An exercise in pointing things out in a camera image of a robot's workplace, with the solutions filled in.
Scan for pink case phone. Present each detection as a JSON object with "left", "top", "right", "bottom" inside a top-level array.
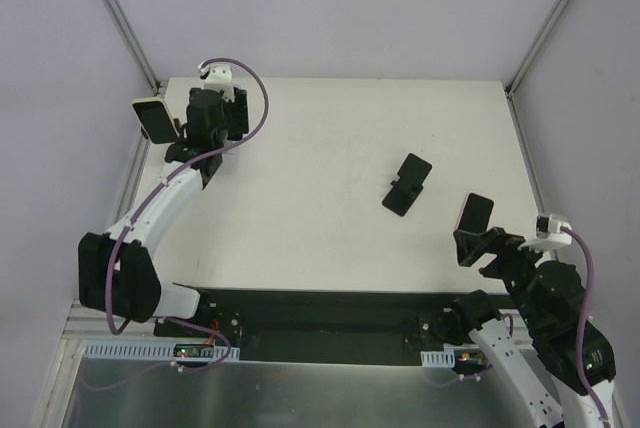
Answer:
[{"left": 456, "top": 193, "right": 494, "bottom": 234}]

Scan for black clamp phone stand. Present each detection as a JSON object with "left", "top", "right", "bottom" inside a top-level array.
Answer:
[{"left": 140, "top": 118, "right": 184, "bottom": 146}]

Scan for cream case phone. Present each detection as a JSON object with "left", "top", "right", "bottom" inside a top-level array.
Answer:
[{"left": 131, "top": 97, "right": 172, "bottom": 126}]

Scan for black folding phone stand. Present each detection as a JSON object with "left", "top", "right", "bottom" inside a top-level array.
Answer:
[{"left": 382, "top": 153, "right": 433, "bottom": 217}]

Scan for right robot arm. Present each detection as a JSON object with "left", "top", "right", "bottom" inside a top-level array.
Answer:
[{"left": 430, "top": 216, "right": 616, "bottom": 427}]

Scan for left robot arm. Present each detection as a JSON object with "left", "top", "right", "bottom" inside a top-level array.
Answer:
[{"left": 78, "top": 87, "right": 249, "bottom": 337}]

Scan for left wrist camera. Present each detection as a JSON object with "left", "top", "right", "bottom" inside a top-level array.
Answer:
[{"left": 198, "top": 62, "right": 235, "bottom": 102}]

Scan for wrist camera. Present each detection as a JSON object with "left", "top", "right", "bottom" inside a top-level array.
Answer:
[
  {"left": 198, "top": 62, "right": 235, "bottom": 102},
  {"left": 518, "top": 213, "right": 572, "bottom": 253}
]

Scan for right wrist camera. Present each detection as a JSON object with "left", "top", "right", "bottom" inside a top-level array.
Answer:
[{"left": 518, "top": 213, "right": 572, "bottom": 253}]

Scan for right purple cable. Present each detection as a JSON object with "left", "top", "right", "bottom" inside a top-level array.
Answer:
[{"left": 559, "top": 227, "right": 611, "bottom": 428}]

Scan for left aluminium frame post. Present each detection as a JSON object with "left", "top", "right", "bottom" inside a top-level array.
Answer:
[{"left": 101, "top": 0, "right": 161, "bottom": 94}]

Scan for aluminium frame post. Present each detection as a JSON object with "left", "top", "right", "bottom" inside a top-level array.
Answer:
[
  {"left": 101, "top": 0, "right": 161, "bottom": 94},
  {"left": 504, "top": 0, "right": 606, "bottom": 97}
]

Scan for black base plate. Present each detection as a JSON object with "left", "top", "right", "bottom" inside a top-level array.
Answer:
[{"left": 153, "top": 289, "right": 470, "bottom": 366}]

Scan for right aluminium frame post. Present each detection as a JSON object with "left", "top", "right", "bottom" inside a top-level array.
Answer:
[{"left": 504, "top": 0, "right": 606, "bottom": 97}]

